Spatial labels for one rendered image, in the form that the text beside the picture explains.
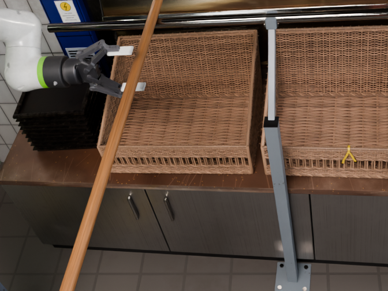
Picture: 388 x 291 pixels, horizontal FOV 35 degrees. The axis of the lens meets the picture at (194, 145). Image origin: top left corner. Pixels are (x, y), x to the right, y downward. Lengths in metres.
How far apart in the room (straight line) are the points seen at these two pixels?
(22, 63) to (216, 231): 1.05
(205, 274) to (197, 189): 0.56
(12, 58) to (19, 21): 0.11
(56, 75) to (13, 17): 0.20
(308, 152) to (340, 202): 0.24
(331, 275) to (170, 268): 0.68
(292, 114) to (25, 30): 1.04
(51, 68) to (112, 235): 1.04
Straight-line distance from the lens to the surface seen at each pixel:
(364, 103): 2.35
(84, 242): 1.37
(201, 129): 2.33
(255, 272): 2.62
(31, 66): 1.80
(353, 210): 2.21
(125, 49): 1.68
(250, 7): 2.24
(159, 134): 2.36
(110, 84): 1.78
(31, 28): 1.83
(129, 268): 2.75
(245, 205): 2.23
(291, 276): 2.53
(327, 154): 2.05
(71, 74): 1.75
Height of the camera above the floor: 2.27
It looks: 47 degrees down
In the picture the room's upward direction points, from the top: 16 degrees counter-clockwise
